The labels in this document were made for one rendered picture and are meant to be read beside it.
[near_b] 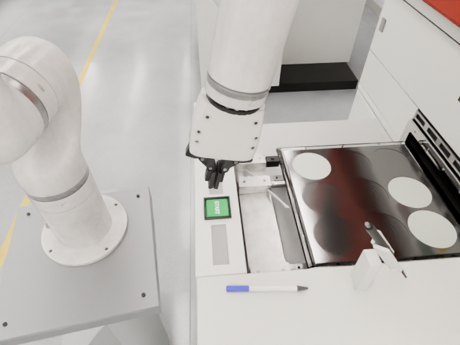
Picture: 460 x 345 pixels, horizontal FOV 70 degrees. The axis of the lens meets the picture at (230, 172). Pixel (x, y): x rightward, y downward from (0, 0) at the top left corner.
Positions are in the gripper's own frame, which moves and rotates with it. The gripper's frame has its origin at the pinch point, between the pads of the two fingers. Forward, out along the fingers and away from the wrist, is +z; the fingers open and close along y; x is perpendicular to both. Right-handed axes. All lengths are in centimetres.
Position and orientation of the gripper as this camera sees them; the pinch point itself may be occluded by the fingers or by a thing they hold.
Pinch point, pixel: (214, 174)
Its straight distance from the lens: 55.3
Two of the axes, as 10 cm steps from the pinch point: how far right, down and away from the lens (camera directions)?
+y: -9.7, -0.9, -2.1
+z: -2.1, 6.9, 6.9
